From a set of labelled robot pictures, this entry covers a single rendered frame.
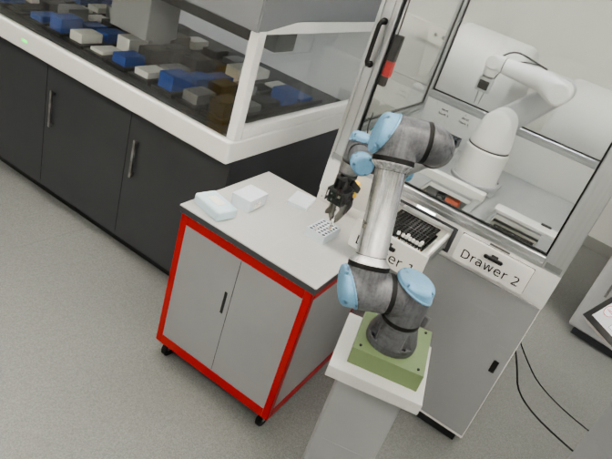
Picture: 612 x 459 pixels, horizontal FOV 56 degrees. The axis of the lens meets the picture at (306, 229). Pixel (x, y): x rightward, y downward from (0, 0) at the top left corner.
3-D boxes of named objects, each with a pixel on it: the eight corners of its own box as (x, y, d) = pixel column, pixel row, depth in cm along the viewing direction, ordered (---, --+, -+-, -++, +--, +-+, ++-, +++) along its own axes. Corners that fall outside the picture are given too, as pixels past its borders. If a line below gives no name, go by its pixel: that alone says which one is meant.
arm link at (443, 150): (476, 127, 154) (410, 157, 202) (438, 117, 152) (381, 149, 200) (469, 169, 153) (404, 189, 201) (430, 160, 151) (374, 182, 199)
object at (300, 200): (305, 211, 237) (306, 209, 237) (286, 203, 239) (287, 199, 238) (314, 201, 248) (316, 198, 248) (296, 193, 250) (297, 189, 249)
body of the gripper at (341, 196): (322, 199, 211) (332, 170, 205) (334, 194, 218) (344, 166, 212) (340, 209, 208) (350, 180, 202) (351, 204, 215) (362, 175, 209)
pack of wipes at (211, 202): (236, 219, 217) (239, 209, 215) (216, 222, 210) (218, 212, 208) (213, 198, 225) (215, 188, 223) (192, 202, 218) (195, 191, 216)
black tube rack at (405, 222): (413, 261, 212) (420, 247, 208) (372, 239, 218) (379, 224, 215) (434, 243, 229) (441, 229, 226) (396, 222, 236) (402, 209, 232)
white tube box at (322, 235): (321, 245, 218) (324, 237, 216) (303, 234, 221) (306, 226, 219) (338, 236, 228) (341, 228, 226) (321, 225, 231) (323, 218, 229)
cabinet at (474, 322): (457, 451, 254) (545, 311, 216) (272, 326, 290) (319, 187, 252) (508, 351, 331) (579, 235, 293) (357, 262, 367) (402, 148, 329)
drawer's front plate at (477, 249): (520, 294, 217) (534, 271, 212) (451, 257, 227) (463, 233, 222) (521, 292, 219) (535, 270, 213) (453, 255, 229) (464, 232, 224)
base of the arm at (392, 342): (407, 367, 162) (420, 341, 157) (359, 341, 166) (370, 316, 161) (420, 337, 175) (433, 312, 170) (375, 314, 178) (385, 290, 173)
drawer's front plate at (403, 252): (415, 283, 203) (428, 258, 197) (346, 243, 213) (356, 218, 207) (417, 281, 204) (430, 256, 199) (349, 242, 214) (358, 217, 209)
